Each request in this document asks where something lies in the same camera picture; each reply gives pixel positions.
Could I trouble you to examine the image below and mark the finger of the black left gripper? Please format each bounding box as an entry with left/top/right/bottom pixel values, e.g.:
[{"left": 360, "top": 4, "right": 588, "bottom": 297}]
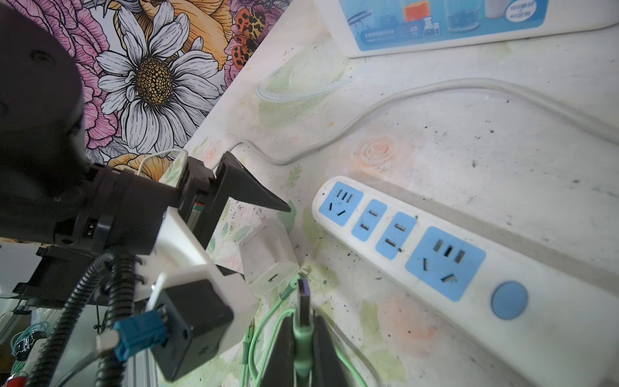
[{"left": 215, "top": 152, "right": 291, "bottom": 213}]

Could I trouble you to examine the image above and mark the black left corrugated cable conduit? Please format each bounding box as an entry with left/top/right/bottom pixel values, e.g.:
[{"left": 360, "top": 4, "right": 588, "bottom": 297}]
[{"left": 23, "top": 251, "right": 141, "bottom": 387}]

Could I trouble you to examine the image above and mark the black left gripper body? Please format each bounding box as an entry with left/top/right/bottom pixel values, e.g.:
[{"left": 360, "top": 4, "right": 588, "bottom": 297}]
[{"left": 11, "top": 159, "right": 227, "bottom": 307}]

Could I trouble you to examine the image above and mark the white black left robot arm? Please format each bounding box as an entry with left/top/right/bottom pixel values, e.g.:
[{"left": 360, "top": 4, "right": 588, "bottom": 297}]
[{"left": 1, "top": 6, "right": 290, "bottom": 257}]

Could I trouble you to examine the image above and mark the white power strip cable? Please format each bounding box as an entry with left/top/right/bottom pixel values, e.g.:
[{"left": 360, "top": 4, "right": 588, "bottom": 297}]
[{"left": 212, "top": 47, "right": 619, "bottom": 168}]

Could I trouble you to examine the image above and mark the white blue power strip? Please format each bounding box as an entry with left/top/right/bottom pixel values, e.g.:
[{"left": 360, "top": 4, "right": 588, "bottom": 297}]
[{"left": 312, "top": 176, "right": 618, "bottom": 386}]

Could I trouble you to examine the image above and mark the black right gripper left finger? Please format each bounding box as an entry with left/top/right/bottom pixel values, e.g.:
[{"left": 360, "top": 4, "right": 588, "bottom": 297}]
[{"left": 258, "top": 315, "right": 296, "bottom": 387}]

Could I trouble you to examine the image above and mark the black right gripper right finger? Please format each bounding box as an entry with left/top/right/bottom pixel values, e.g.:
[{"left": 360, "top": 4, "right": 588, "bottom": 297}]
[{"left": 311, "top": 314, "right": 348, "bottom": 387}]

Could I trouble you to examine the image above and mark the white blue-lid storage box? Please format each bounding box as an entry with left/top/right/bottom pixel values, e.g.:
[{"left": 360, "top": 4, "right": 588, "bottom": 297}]
[{"left": 314, "top": 0, "right": 618, "bottom": 57}]

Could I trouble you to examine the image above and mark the white USB charger adapter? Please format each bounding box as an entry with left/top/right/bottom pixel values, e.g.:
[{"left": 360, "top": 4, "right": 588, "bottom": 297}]
[{"left": 239, "top": 218, "right": 299, "bottom": 296}]

